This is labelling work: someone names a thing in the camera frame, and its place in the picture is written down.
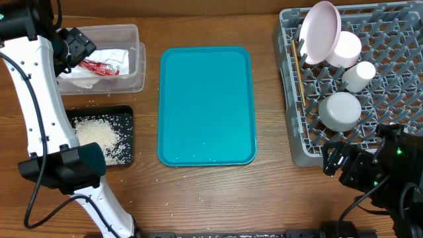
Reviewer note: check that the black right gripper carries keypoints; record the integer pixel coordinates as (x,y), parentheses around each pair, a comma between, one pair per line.
(361,165)

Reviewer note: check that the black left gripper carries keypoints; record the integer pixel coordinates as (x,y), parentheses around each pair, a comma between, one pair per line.
(80,45)

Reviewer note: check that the red snack wrapper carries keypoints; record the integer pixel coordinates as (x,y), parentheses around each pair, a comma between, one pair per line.
(99,68)

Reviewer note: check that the white napkin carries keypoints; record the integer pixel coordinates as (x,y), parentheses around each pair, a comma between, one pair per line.
(84,78)

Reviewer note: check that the grey-white bowl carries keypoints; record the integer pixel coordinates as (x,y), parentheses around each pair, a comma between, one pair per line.
(340,112)

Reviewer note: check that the white paper cup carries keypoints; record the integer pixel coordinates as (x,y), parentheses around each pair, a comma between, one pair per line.
(358,76)

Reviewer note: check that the small pink bowl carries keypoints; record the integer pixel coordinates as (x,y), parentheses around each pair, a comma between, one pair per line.
(346,52)

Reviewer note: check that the wooden chopstick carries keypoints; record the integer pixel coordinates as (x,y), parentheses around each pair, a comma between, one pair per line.
(298,71)

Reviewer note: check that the large white plate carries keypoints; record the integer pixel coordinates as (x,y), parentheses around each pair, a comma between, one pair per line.
(320,31)

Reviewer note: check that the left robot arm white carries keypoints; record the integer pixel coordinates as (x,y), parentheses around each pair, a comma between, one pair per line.
(36,50)

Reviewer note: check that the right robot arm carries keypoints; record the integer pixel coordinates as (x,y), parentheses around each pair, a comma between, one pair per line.
(391,177)

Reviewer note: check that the clear plastic waste bin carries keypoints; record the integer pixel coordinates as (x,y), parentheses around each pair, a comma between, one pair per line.
(115,36)

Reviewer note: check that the grey dishwasher rack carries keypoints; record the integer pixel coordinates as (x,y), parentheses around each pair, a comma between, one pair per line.
(391,37)

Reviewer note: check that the pile of rice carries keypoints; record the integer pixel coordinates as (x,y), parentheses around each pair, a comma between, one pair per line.
(108,133)

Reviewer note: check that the black tray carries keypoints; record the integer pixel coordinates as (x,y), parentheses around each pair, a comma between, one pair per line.
(123,112)

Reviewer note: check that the teal plastic tray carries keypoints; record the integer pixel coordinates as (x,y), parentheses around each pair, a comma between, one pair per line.
(206,113)

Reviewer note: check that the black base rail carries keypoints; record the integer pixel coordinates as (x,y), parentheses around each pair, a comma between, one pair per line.
(291,233)

